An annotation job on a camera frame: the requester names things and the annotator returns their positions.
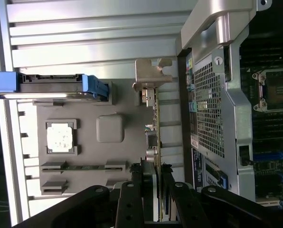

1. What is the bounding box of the green RAM stick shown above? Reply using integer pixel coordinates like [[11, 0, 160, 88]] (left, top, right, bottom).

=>
[[41, 163, 123, 171]]

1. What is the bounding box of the silver CPU chip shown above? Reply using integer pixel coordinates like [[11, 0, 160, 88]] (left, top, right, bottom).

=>
[[46, 123, 75, 152]]

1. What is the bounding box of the grey parts rack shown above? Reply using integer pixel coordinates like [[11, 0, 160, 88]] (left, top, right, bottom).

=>
[[32, 80, 156, 198]]

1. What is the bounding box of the blue card retention clip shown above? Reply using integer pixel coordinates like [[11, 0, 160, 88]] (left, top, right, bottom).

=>
[[218, 170, 229, 190]]

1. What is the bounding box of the open PC case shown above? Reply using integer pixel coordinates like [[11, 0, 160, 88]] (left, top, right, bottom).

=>
[[177, 0, 283, 209]]

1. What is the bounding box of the CPU socket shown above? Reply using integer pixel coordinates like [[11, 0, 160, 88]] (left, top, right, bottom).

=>
[[252, 67, 283, 112]]

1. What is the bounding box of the green motherboard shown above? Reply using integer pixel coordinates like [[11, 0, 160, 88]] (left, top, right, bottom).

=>
[[238, 42, 283, 211]]

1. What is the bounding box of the hard drive with blue caddy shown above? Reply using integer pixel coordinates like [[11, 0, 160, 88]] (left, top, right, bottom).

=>
[[0, 71, 109, 102]]

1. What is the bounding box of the silver hard disk drive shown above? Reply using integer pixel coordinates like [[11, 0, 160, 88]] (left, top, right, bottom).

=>
[[0, 74, 94, 102]]

